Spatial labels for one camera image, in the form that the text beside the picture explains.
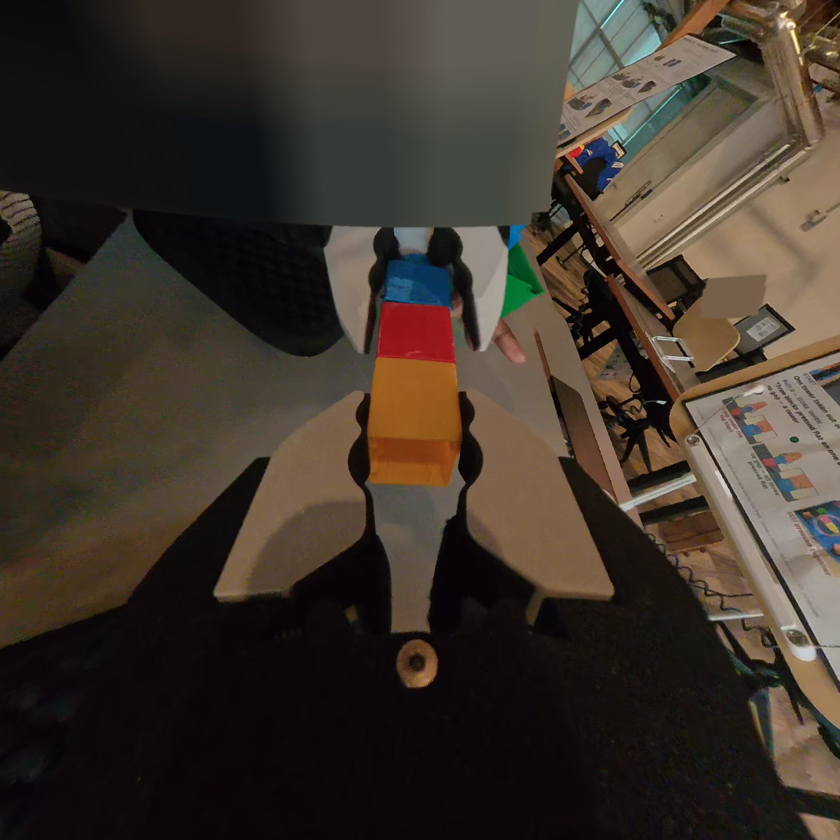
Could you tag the yellow toy block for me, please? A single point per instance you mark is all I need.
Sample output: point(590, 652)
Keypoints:
point(413, 407)

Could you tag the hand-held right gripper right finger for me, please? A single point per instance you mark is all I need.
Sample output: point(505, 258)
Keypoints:
point(538, 518)

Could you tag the green plastic bin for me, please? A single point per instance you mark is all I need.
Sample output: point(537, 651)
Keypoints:
point(522, 289)

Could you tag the silver ventilation duct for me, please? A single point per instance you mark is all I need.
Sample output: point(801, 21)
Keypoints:
point(791, 79)

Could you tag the long wooden desk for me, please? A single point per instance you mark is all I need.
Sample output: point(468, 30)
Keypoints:
point(610, 243)

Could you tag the clear acrylic sign holder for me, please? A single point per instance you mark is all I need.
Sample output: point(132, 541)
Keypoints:
point(669, 348)

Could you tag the instruction poster board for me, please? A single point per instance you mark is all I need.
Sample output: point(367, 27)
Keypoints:
point(820, 695)

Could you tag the wooden desk black legs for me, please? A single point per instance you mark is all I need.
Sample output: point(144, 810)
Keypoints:
point(640, 315)

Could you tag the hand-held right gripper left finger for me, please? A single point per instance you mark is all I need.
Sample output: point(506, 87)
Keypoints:
point(295, 518)

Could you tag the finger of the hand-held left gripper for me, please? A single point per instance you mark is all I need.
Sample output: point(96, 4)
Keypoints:
point(348, 282)
point(489, 275)

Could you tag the person's left hand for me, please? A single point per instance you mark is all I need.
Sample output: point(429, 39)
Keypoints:
point(512, 344)

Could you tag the rounded wooden board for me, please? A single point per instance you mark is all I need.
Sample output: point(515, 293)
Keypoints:
point(712, 341)

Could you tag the red toy block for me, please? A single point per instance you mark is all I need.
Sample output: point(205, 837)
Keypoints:
point(417, 331)

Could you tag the black textured mat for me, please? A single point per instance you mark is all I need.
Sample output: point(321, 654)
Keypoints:
point(262, 289)

